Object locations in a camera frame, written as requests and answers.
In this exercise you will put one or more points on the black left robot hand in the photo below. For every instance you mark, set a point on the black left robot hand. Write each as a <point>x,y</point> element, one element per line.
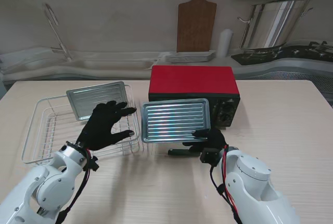
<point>101,130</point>

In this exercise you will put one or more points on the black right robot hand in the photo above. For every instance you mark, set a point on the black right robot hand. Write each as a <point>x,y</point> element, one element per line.
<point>214,138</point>

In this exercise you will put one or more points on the ribbed metal baking tray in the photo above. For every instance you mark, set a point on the ribbed metal baking tray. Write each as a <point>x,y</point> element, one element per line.
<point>171,120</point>
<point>88,96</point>

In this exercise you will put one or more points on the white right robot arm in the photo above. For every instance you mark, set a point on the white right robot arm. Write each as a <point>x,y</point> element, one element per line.
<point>255,182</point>

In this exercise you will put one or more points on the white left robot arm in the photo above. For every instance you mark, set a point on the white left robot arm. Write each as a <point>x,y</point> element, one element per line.
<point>46,179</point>

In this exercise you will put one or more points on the black oven knob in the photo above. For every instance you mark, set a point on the black oven knob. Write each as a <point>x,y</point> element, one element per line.
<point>225,118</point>
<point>227,108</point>

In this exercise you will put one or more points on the red-topped black toaster oven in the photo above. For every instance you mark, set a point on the red-topped black toaster oven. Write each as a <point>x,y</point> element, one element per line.
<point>192,81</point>

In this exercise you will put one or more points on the white kitchen sink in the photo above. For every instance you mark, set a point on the white kitchen sink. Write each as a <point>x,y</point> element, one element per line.
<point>109,64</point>

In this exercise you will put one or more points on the stack of white plates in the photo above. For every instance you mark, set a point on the stack of white plates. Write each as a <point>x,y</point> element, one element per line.
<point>188,57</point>

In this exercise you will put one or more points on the white cylindrical bottle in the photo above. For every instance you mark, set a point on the white cylindrical bottle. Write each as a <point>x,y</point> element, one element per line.
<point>225,43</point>

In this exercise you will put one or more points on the chrome kitchen faucet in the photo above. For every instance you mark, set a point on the chrome kitchen faucet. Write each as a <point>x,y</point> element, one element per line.
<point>59,40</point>

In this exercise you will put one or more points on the black gas stove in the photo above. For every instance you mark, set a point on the black gas stove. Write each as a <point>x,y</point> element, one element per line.
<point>286,55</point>

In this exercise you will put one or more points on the brown wooden cutting board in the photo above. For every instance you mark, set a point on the brown wooden cutting board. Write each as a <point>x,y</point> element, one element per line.
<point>196,24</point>

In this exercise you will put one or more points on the stainless steel stock pot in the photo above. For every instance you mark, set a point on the stainless steel stock pot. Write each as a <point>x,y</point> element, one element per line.
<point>273,24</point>

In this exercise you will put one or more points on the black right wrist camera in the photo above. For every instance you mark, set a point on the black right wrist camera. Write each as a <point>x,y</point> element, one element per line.
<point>210,156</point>

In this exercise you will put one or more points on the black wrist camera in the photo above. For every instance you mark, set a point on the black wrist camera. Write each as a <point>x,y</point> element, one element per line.
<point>210,156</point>
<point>92,164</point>

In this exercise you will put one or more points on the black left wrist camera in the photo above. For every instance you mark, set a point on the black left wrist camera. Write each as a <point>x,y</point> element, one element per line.
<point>92,164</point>

